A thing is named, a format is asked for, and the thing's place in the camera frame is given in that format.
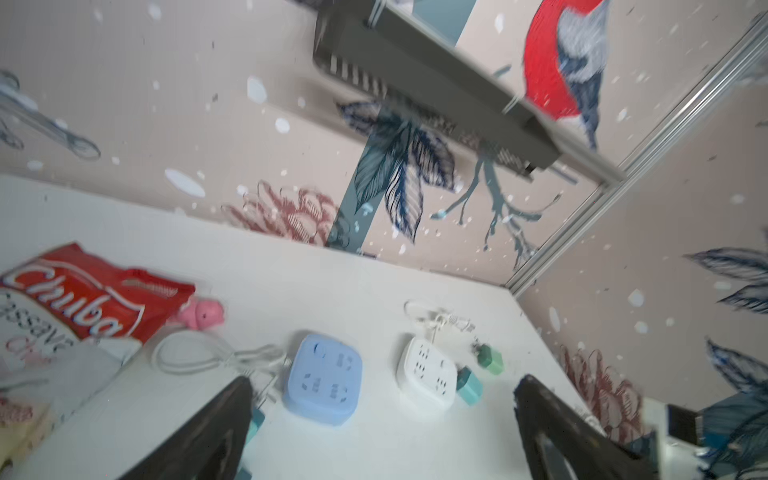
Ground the blue square power socket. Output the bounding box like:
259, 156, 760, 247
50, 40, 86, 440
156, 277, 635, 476
283, 334, 363, 426

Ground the white square socket cable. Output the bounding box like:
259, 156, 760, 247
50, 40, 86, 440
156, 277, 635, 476
403, 298, 476, 340

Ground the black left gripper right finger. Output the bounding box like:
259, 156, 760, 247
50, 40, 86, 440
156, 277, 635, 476
514, 375, 657, 479

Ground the teal charger plug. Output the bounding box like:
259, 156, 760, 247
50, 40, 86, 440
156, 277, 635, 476
456, 366, 484, 406
234, 467, 252, 480

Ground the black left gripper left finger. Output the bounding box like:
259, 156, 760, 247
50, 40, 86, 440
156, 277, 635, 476
123, 376, 253, 479

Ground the red chips bag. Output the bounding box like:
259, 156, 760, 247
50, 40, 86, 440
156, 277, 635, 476
1, 243, 196, 477

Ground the pink pig toy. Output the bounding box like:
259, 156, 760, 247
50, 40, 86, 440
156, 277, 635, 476
174, 298, 225, 331

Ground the black wall basket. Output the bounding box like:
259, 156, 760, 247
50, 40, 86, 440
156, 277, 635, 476
313, 1, 561, 177

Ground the green charger plug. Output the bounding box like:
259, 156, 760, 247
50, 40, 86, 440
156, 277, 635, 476
473, 343, 505, 376
245, 391, 275, 445

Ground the white square power socket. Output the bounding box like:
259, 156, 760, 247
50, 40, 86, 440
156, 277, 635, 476
396, 337, 458, 413

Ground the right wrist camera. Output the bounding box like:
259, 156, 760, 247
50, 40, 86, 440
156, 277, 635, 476
640, 397, 709, 466

